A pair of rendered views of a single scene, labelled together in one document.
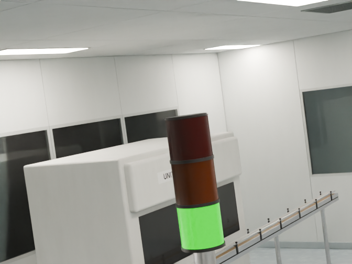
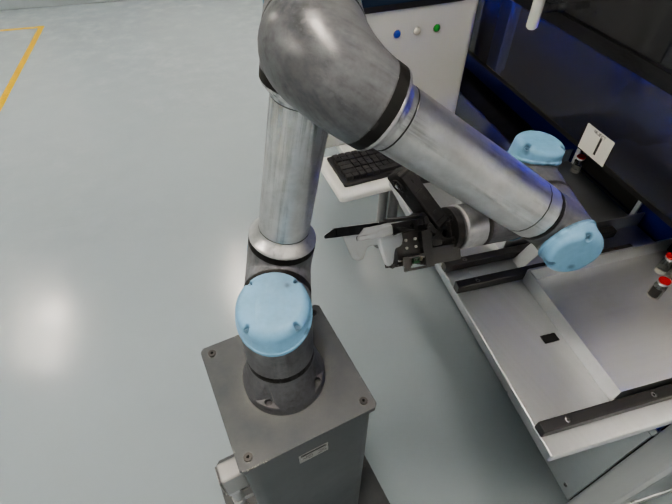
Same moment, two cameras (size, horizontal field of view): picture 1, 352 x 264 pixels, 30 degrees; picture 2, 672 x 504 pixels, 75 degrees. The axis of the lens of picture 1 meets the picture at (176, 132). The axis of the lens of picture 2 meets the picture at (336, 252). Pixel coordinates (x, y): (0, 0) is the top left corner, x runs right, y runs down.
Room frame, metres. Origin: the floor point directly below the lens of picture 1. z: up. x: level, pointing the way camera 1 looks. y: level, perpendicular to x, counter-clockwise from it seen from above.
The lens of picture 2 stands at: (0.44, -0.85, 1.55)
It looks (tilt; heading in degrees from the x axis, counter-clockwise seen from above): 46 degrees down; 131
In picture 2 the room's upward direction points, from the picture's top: straight up
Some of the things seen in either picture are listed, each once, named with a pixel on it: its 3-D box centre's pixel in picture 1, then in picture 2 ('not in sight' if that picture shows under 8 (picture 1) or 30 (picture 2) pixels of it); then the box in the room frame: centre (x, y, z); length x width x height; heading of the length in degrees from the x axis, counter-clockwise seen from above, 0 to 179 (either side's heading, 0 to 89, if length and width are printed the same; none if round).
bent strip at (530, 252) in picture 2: not in sight; (507, 258); (0.31, -0.18, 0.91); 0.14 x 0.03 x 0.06; 56
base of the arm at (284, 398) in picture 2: not in sight; (282, 362); (0.10, -0.61, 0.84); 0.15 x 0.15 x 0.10
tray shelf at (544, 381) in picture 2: not in sight; (552, 260); (0.37, -0.08, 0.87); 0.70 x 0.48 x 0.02; 146
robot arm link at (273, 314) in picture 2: not in sight; (276, 322); (0.10, -0.60, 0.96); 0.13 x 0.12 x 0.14; 134
